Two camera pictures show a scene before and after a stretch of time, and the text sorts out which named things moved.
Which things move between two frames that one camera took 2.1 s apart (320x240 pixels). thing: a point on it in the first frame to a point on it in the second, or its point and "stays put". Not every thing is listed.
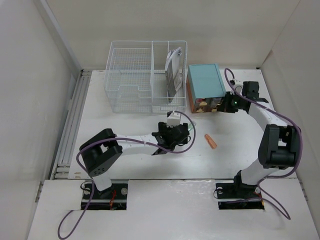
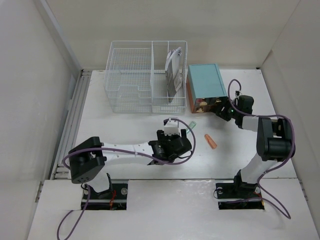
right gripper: (225, 106) to (222, 113)
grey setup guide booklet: (170, 78) stays put
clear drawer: (208, 102) stays put
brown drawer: (204, 108) stays put
